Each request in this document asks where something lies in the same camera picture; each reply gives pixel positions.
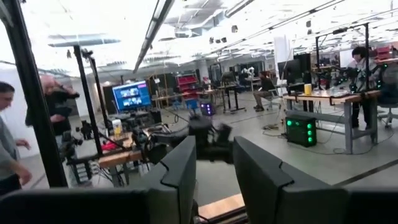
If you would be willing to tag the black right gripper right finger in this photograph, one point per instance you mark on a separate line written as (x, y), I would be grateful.
(273, 193)

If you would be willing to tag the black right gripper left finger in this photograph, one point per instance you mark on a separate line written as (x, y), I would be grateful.
(171, 193)

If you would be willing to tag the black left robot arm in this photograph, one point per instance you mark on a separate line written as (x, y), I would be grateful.
(168, 138)

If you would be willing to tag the black background robot arm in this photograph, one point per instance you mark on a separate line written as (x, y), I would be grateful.
(345, 74)

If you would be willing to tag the purple lit computer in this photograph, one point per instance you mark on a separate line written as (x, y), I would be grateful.
(207, 109)

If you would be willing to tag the black desk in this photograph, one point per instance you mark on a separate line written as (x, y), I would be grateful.
(230, 88)

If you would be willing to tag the red bin shelf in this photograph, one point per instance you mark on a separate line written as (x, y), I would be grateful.
(186, 81)

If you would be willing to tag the black computer green lights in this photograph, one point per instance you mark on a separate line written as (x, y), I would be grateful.
(298, 133)

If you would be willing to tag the person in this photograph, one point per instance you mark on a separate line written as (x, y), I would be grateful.
(265, 85)
(362, 71)
(6, 146)
(59, 118)

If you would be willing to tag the yellow white canister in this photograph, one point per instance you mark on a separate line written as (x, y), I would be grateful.
(117, 127)

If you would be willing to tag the monitor with blue screen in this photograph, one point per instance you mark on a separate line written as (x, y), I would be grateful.
(130, 95)

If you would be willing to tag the yellow container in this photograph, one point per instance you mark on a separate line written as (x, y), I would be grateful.
(308, 89)

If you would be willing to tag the black monitor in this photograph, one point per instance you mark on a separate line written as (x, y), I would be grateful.
(292, 71)

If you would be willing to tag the black stand pole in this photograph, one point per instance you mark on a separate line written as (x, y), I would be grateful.
(99, 93)
(88, 109)

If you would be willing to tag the wooden grey workbench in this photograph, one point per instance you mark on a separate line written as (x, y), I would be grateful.
(342, 98)

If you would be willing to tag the long linear light fixture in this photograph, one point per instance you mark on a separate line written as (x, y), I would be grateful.
(155, 25)

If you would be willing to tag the grey office chair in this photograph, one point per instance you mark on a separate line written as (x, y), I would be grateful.
(390, 90)

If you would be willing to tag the black rig post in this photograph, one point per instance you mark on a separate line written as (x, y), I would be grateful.
(34, 109)

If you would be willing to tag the black metal rig frame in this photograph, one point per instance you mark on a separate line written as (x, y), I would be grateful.
(367, 56)

